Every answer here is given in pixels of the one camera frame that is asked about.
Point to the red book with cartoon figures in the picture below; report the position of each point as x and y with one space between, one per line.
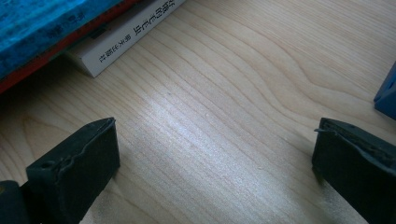
40 59

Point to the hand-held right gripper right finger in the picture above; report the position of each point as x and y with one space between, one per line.
358 174

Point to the white picture book with leaf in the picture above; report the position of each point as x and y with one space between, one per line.
130 35

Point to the thin blue book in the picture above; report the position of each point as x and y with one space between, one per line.
31 28

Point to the blue plastic file rack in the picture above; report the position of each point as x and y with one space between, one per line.
389 96

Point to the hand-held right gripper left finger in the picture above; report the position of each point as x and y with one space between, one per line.
77 174

